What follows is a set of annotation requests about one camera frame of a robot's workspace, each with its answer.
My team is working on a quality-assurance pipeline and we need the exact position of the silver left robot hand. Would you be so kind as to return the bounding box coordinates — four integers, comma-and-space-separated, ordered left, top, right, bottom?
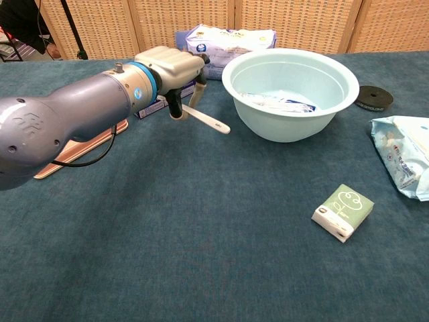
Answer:
133, 46, 211, 121

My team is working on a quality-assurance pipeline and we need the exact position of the white toothbrush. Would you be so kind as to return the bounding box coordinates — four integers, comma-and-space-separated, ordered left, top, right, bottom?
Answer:
180, 103, 231, 135

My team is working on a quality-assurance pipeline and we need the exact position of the pink toothbrush case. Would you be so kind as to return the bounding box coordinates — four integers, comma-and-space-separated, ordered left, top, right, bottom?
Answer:
33, 119, 129, 180

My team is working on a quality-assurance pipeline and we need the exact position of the blue white toothpaste tube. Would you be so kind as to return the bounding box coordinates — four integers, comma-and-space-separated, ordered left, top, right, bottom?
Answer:
239, 92, 318, 115

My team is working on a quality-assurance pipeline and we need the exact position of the light blue plastic basin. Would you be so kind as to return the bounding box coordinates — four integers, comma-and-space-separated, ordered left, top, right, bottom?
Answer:
221, 48, 361, 144

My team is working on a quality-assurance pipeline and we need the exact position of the purple green toothpaste box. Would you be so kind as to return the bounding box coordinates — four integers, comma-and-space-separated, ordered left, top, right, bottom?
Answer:
133, 85, 197, 119

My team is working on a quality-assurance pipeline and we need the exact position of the purple white tissue pack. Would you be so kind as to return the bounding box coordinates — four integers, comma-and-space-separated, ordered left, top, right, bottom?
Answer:
175, 23, 278, 81

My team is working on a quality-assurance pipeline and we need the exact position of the black tripod stand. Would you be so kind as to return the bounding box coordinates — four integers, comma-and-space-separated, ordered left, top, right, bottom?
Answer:
60, 0, 90, 60

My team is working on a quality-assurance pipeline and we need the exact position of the wicker folding screen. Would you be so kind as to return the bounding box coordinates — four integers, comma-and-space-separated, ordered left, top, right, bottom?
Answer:
33, 0, 429, 60

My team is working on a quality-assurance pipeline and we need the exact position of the black round disc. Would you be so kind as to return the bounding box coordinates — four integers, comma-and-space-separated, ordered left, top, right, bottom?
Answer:
354, 85, 395, 111

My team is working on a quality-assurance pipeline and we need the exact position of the green white pocket tissue pack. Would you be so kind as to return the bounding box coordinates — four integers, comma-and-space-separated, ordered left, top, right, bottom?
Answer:
310, 183, 375, 244

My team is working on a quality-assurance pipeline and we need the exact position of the light blue wet wipes pack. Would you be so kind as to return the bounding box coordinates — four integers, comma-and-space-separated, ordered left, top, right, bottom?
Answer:
369, 115, 429, 202

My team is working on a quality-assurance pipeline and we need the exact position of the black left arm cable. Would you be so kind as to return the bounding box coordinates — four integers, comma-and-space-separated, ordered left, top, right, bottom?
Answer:
52, 123, 118, 168

